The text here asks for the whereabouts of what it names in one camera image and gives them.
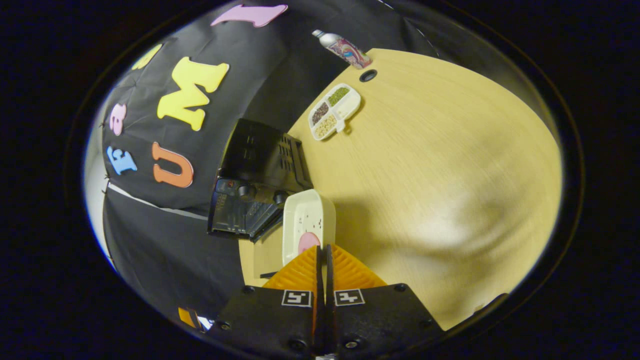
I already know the black electric oven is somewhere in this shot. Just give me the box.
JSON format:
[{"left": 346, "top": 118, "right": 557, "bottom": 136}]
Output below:
[{"left": 207, "top": 118, "right": 315, "bottom": 279}]

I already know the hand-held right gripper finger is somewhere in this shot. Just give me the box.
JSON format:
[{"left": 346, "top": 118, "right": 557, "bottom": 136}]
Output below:
[
  {"left": 325, "top": 244, "right": 446, "bottom": 357},
  {"left": 212, "top": 244, "right": 324, "bottom": 358}
]

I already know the silver printed bottle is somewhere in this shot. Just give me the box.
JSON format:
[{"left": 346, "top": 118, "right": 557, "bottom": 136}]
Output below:
[{"left": 312, "top": 29, "right": 373, "bottom": 70}]

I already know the cream square plate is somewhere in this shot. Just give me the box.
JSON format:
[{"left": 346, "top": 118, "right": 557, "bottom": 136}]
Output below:
[{"left": 281, "top": 189, "right": 337, "bottom": 267}]

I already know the pink round food slice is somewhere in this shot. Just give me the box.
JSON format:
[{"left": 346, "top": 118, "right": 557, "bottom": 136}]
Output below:
[{"left": 298, "top": 231, "right": 321, "bottom": 256}]

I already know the white divided grain dish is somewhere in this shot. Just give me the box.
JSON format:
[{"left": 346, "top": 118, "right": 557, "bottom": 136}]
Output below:
[{"left": 308, "top": 83, "right": 362, "bottom": 141}]

